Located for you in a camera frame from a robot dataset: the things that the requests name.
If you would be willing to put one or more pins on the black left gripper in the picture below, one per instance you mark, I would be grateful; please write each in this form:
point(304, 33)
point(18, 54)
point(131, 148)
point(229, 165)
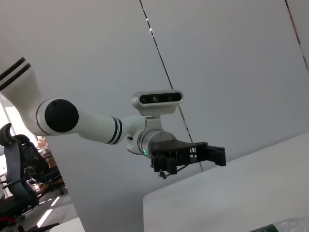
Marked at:
point(169, 152)

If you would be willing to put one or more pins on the clear water bottle green label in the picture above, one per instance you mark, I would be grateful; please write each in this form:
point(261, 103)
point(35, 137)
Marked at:
point(289, 226)

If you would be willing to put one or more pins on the brown cardboard box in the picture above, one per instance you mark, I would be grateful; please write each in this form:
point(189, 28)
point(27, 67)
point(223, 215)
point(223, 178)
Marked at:
point(42, 142)

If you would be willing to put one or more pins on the black office chair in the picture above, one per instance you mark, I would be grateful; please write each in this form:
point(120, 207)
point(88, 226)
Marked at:
point(36, 157)
point(14, 154)

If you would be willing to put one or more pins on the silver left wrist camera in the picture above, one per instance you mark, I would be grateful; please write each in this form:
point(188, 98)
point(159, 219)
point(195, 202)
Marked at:
point(157, 98)

